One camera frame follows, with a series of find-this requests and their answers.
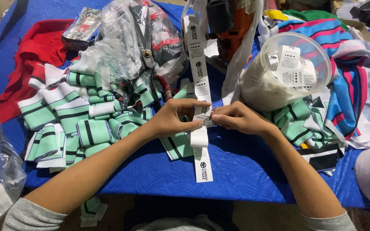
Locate person's left hand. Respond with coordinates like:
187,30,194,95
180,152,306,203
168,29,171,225
148,98,212,138

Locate person's right hand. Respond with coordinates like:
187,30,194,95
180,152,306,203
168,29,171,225
210,101,276,136

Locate white printed label ribbon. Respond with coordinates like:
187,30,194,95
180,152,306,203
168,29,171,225
181,0,214,183

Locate mint striped cuff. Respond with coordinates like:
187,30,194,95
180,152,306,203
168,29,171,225
159,132,194,161

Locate large black scissors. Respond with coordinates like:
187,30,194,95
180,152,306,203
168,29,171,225
130,4,174,113

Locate blue quilted table cover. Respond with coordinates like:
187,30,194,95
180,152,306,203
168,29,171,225
0,0,370,213

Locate white plastic bag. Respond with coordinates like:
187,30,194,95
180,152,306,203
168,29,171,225
221,0,264,106

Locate clear round plastic tub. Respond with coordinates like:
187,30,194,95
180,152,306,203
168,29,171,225
239,32,333,113

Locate heap of cut white labels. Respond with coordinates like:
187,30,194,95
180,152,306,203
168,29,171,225
264,45,318,91

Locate clear plastic bag with fabric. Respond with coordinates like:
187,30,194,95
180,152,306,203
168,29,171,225
75,0,189,84

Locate pile of mint striped cuffs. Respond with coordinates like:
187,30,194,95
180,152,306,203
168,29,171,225
17,57,196,174

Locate black white fabric piece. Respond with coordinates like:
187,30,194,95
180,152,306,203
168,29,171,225
297,142,345,172

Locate orange black cutting machine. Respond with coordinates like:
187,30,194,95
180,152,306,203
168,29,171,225
205,0,257,65

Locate heap of colourful striped fabric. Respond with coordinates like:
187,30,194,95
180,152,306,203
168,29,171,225
258,9,370,150

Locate mint striped fabric scrap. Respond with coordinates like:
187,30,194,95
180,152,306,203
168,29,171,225
80,196,108,228

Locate black white patterned packet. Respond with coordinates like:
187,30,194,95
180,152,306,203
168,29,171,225
61,7,103,51

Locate red fabric piece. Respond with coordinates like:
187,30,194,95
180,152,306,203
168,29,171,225
0,19,76,124

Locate cardboard box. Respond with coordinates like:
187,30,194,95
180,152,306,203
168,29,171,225
342,19,370,42

